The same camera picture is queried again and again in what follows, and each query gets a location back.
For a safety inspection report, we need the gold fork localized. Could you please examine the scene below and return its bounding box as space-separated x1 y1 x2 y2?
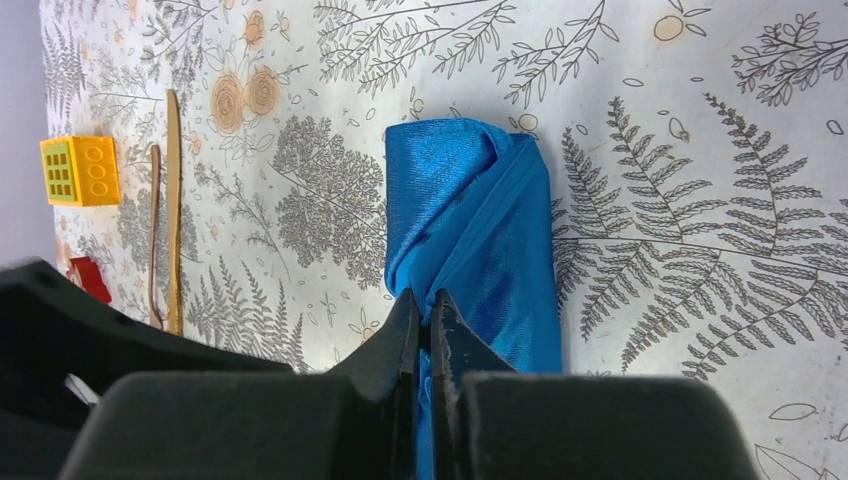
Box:
147 144 164 330

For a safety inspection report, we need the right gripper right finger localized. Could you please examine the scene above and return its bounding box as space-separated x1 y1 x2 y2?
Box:
430 290 757 479

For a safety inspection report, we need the yellow toy block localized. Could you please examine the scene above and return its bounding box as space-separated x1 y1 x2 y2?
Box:
40 136 122 207

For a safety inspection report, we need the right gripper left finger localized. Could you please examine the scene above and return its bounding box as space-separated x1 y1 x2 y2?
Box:
60 290 419 479

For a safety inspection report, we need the floral tablecloth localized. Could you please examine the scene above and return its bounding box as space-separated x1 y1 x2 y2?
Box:
39 1 847 479

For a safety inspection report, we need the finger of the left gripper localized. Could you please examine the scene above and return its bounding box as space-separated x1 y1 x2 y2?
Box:
1 259 293 479

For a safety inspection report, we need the blue cloth napkin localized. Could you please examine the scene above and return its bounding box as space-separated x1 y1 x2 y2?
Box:
382 117 564 480

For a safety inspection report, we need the red owl toy block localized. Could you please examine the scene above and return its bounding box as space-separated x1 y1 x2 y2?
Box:
66 256 112 304

